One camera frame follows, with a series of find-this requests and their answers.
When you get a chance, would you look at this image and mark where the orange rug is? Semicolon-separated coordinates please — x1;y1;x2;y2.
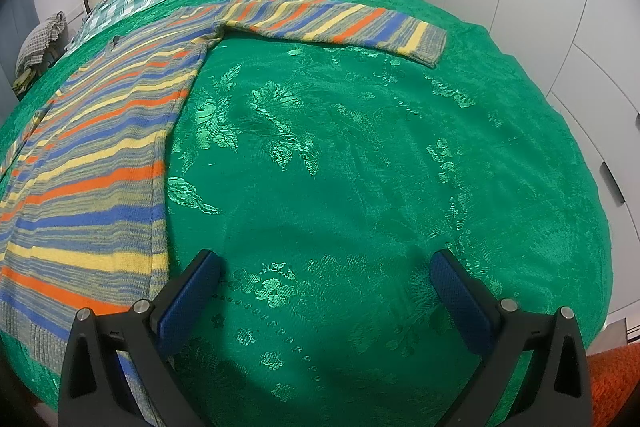
585;342;640;427

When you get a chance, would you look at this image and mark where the striped knit sweater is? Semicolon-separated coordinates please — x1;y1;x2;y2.
0;0;447;425

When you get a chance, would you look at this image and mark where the grey cloth pile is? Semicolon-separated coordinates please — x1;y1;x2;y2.
15;11;68;100

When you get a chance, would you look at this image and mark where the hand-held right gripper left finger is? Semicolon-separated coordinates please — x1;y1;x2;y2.
57;249;223;427

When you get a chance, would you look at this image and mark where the green floral bedspread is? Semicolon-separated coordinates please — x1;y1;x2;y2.
0;0;617;427

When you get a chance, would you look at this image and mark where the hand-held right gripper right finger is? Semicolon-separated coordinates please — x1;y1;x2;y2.
429;249;593;427

